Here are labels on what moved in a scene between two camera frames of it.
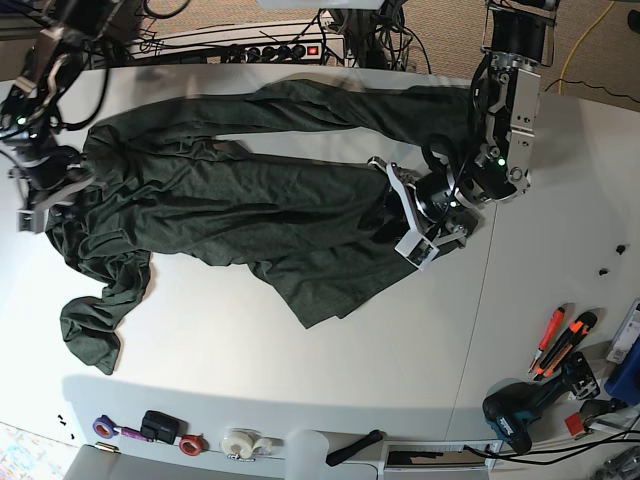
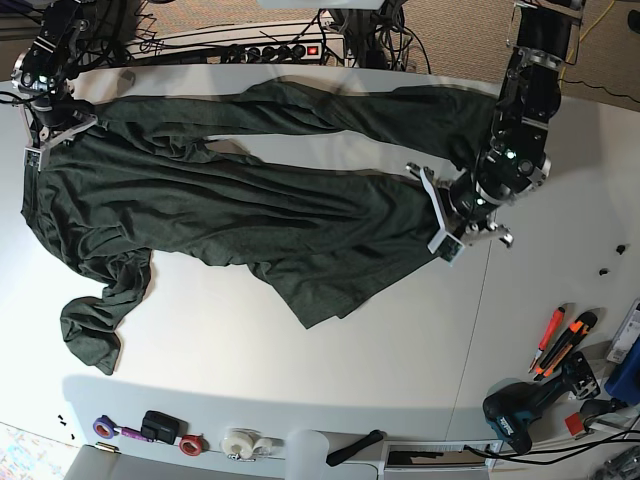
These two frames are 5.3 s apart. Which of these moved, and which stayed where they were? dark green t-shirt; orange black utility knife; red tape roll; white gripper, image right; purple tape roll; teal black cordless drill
Moved: white gripper, image right; dark green t-shirt
Stayed: teal black cordless drill; purple tape roll; red tape roll; orange black utility knife
